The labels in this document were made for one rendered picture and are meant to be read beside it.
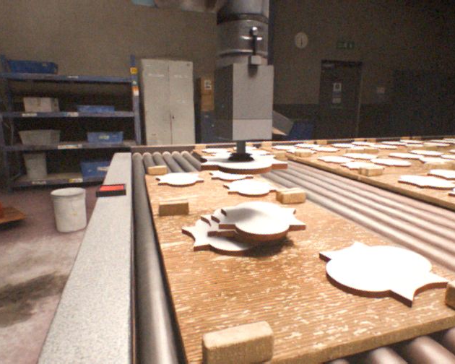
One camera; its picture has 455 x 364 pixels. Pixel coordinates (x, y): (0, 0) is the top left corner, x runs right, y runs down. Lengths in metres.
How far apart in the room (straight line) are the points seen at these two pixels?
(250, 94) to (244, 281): 0.25
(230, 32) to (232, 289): 0.34
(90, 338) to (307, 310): 0.22
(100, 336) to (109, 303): 0.06
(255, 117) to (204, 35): 5.61
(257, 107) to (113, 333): 0.33
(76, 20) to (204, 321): 5.68
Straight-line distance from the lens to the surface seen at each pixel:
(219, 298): 0.37
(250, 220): 0.48
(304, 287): 0.40
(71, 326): 0.41
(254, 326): 0.29
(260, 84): 0.46
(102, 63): 5.76
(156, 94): 5.20
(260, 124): 0.46
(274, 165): 0.47
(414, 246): 0.63
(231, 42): 0.47
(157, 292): 0.42
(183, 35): 5.97
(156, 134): 5.21
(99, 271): 0.50
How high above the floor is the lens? 1.14
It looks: 13 degrees down
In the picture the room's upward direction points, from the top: straight up
